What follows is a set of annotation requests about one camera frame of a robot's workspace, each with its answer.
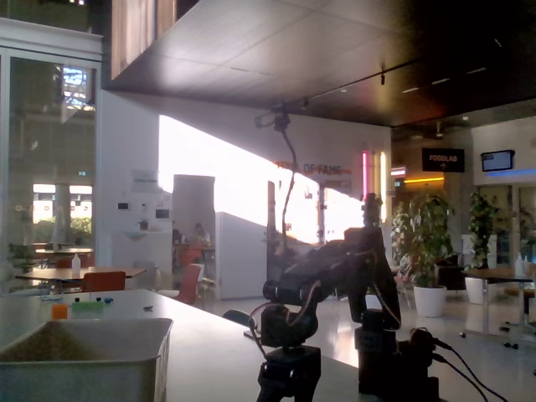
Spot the white plastic bin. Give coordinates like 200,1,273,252
0,317,174,402

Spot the teal chair back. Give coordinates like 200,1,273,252
221,309,255,329

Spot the white cabinet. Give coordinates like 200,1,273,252
214,211,269,301

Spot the orange chair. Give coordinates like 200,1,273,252
81,271,127,293
175,263,203,306

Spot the seated person in background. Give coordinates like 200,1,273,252
191,221,212,247

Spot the tall dark plant column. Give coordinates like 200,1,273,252
362,193,384,229

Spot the large leafy potted plant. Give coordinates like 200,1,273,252
390,193,457,318

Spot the green flat container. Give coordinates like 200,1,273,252
70,301,106,320

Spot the yellow light tube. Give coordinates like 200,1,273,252
379,151,388,224

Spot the wooden table with metal legs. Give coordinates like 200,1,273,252
460,267,536,337

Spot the slim leafy potted plant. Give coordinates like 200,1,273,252
465,191,502,306

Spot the wooden cafe table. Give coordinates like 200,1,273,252
15,266,147,294

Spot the black gooseneck clamp stand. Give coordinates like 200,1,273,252
244,111,299,339

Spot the phone on gooseneck stand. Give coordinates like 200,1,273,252
254,111,278,130

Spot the black foodlab sign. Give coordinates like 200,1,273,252
421,147,466,173

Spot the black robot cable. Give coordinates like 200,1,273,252
433,338,508,402
432,353,490,402

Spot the wall monitor screen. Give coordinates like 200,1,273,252
480,149,516,173

